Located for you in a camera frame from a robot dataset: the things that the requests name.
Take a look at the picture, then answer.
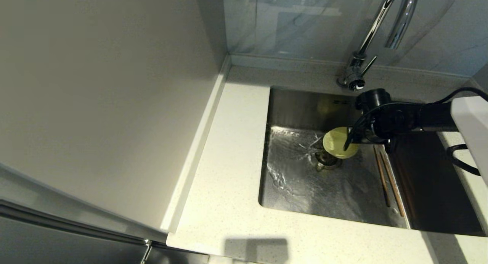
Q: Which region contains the stainless steel sink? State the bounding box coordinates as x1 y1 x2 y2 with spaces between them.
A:
258 87 486 236

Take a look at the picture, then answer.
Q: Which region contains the chrome gooseneck faucet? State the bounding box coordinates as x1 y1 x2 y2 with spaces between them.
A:
336 0 420 91

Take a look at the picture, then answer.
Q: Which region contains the yellow plastic bowl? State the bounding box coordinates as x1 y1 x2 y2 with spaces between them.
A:
323 127 360 159

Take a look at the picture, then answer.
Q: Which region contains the chrome cabinet door handle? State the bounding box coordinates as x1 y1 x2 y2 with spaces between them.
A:
140 238 153 264

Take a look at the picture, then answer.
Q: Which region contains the grey tall cabinet door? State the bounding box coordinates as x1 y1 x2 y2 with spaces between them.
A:
0 197 209 264

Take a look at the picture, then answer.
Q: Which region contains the metal sink drain strainer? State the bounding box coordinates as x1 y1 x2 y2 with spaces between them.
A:
315 150 342 171

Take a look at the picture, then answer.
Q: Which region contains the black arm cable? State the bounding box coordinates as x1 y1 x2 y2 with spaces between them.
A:
435 87 488 104

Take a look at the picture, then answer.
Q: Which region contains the wooden chopstick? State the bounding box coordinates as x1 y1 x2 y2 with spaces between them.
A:
380 151 405 218
374 146 392 208

